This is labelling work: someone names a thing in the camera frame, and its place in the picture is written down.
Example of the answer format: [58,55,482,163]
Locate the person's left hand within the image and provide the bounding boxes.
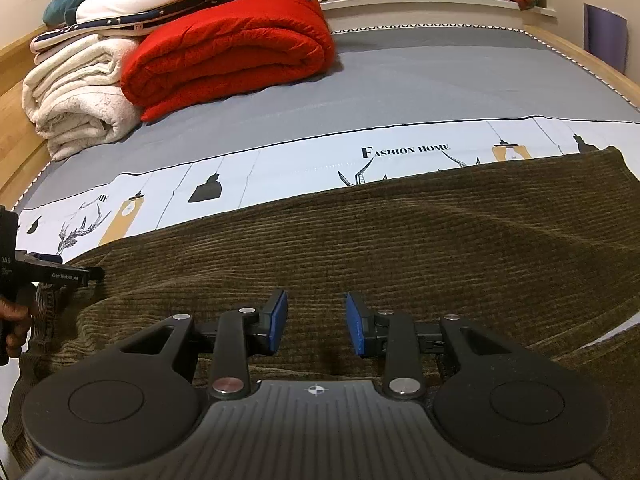
[0,294,35,359]

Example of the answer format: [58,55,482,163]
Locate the navy star-print blanket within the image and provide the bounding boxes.
[30,0,263,53]

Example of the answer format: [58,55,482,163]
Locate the purple mat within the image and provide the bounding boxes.
[584,2,629,75]

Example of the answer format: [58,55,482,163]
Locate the white fleece blanket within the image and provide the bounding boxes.
[22,37,143,162]

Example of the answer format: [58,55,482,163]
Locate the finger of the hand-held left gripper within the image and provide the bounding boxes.
[15,251,105,291]

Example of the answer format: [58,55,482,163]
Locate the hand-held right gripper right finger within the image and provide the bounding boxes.
[345,292,531,402]

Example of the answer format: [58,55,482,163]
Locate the white window sill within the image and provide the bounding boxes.
[320,0,558,29]

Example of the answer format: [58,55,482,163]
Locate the olive corduroy pants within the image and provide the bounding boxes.
[0,145,640,476]

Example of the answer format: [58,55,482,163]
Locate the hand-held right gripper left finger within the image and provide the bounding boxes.
[107,289,289,401]

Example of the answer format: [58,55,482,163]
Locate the red quilt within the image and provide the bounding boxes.
[120,0,336,122]

